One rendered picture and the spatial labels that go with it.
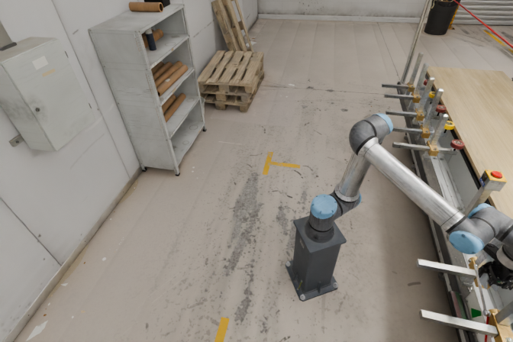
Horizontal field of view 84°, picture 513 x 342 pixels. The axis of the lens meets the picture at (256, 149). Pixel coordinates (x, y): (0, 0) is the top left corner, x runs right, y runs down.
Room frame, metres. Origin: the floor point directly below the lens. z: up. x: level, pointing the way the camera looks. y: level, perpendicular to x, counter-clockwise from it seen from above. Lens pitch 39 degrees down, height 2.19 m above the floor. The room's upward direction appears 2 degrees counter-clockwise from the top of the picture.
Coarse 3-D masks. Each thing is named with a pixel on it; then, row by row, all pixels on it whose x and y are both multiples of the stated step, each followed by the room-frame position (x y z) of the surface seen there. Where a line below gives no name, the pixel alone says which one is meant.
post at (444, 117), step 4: (444, 116) 1.63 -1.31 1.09; (448, 116) 1.63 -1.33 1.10; (440, 120) 1.65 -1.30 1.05; (444, 120) 1.63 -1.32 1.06; (440, 124) 1.63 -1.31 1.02; (444, 124) 1.63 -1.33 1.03; (436, 128) 1.66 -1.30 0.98; (440, 128) 1.63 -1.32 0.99; (436, 132) 1.63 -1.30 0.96; (440, 132) 1.63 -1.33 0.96; (432, 136) 1.66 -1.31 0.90; (436, 136) 1.63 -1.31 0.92; (432, 140) 1.63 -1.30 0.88; (436, 140) 1.63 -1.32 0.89; (432, 144) 1.63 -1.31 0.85; (424, 156) 1.64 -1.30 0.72; (428, 156) 1.63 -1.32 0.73
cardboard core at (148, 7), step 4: (132, 4) 2.87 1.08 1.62; (136, 4) 2.86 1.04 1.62; (140, 4) 2.85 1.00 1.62; (144, 4) 2.84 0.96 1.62; (148, 4) 2.83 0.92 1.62; (152, 4) 2.83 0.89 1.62; (156, 4) 2.82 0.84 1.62; (160, 4) 2.86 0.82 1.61; (132, 8) 2.86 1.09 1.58; (136, 8) 2.85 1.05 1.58; (140, 8) 2.84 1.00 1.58; (144, 8) 2.83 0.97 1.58; (148, 8) 2.82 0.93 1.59; (152, 8) 2.81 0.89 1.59; (156, 8) 2.80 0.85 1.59; (160, 8) 2.86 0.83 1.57
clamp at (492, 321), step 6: (492, 312) 0.48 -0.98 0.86; (492, 318) 0.45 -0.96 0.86; (492, 324) 0.44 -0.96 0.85; (498, 324) 0.43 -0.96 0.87; (498, 330) 0.41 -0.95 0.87; (504, 330) 0.41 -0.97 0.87; (510, 330) 0.41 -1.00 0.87; (498, 336) 0.39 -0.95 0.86; (504, 336) 0.39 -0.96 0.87; (510, 336) 0.38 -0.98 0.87
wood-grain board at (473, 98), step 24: (432, 72) 2.75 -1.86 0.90; (456, 72) 2.73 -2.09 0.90; (480, 72) 2.71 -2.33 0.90; (456, 96) 2.23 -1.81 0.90; (480, 96) 2.22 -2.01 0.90; (504, 96) 2.20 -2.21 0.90; (456, 120) 1.86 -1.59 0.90; (480, 120) 1.85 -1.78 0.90; (504, 120) 1.84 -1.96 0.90; (480, 144) 1.55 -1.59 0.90; (504, 144) 1.54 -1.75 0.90; (480, 168) 1.31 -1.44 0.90; (504, 168) 1.30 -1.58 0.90; (504, 192) 1.10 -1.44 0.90
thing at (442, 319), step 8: (424, 312) 0.49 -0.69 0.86; (432, 312) 0.48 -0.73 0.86; (424, 320) 0.47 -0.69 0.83; (432, 320) 0.46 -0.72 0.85; (440, 320) 0.45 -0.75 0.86; (448, 320) 0.45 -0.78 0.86; (456, 320) 0.45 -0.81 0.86; (464, 320) 0.45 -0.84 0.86; (464, 328) 0.43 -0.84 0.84; (472, 328) 0.42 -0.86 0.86; (480, 328) 0.42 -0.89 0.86; (488, 328) 0.42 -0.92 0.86
